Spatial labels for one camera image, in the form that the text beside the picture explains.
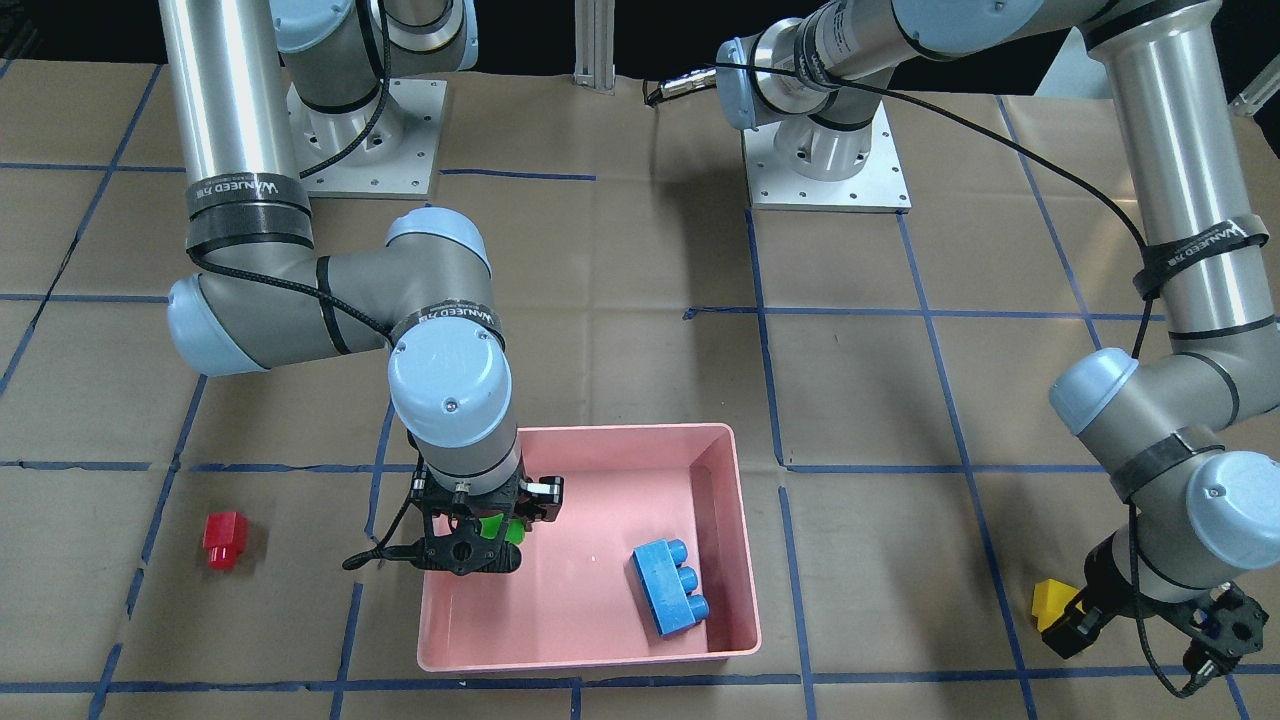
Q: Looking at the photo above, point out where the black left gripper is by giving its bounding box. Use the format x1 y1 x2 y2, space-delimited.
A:
1039 585 1268 691

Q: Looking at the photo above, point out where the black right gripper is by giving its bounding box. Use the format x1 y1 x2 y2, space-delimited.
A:
410 471 564 577

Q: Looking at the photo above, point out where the green toy block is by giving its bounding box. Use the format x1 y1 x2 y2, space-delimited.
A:
480 514 529 546

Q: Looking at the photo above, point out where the yellow toy block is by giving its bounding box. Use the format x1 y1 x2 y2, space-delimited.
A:
1030 578 1079 634

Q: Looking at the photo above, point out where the blue toy block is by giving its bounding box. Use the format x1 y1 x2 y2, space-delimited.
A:
631 539 710 637

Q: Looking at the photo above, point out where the red toy block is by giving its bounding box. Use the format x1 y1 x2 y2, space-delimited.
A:
202 511 250 571

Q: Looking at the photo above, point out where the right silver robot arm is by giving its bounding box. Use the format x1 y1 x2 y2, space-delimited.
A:
160 1 563 577

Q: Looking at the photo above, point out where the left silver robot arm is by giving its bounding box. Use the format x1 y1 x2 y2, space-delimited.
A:
713 1 1277 698

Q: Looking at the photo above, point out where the pink plastic box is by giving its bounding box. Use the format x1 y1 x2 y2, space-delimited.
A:
417 423 762 673

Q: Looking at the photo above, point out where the brown paper table cover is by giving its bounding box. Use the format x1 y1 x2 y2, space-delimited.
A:
1 61 1277 719

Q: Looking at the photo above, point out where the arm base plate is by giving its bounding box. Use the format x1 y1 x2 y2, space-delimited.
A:
287 79 448 201
741 104 913 213

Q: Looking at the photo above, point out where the aluminium frame post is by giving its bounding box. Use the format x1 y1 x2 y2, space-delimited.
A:
572 0 616 95

